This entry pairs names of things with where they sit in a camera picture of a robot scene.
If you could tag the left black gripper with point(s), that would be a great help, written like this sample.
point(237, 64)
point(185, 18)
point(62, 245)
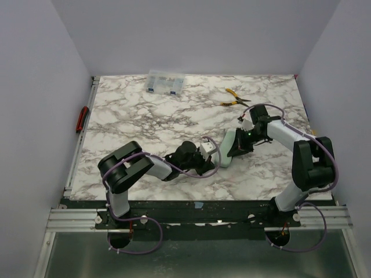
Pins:
point(204, 164)

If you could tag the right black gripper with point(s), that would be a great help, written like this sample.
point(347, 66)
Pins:
point(240, 143)

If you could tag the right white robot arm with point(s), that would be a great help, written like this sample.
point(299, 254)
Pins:
point(314, 169)

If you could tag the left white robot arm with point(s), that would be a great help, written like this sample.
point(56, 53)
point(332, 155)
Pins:
point(121, 169)

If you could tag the clear plastic organizer box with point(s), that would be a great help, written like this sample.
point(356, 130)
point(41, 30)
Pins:
point(166, 83)

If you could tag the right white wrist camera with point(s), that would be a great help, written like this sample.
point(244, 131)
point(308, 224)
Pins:
point(245, 125)

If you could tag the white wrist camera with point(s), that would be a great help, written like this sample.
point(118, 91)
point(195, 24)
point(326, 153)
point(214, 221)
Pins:
point(207, 149)
point(245, 125)

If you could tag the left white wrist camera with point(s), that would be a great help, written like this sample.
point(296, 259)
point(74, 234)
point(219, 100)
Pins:
point(207, 149)

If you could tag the yellow handled pliers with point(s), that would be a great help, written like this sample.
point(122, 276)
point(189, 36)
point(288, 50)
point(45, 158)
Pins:
point(237, 100)

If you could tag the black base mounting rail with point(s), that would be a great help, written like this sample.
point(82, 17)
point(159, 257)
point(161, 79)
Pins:
point(202, 220)

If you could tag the red black handled tool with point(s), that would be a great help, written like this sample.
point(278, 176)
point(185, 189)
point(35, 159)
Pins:
point(82, 118)

